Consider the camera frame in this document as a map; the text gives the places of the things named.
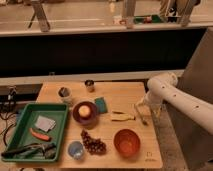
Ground bunch of dark grapes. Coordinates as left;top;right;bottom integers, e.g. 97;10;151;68
81;130;106;155

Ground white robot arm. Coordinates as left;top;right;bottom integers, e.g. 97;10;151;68
136;72;213;135

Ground green sponge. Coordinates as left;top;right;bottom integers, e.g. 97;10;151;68
95;97;108;114

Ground light blue cup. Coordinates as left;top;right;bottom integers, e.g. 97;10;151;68
68;141;84;160

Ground black cables bundle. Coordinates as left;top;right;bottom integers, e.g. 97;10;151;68
0;85;18;148

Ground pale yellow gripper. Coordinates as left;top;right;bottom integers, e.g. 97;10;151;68
134;99;160;116

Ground orange carrot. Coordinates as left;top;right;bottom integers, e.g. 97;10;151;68
29;128;51;141

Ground small metal can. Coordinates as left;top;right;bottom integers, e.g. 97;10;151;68
85;80;95;92

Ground yellow round fruit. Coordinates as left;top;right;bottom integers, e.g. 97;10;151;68
78;105;91;118

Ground white cup with dark contents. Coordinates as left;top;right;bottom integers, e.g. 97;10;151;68
58;87;72;105

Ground green plastic tray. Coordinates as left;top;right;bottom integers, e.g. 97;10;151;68
1;103;69;163

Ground grey folded cloth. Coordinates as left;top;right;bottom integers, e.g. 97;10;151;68
35;116;56;132

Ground red bowl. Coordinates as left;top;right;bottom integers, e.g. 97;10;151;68
113;129;141;157

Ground black tongs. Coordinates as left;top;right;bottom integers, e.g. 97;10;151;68
1;143;56;159

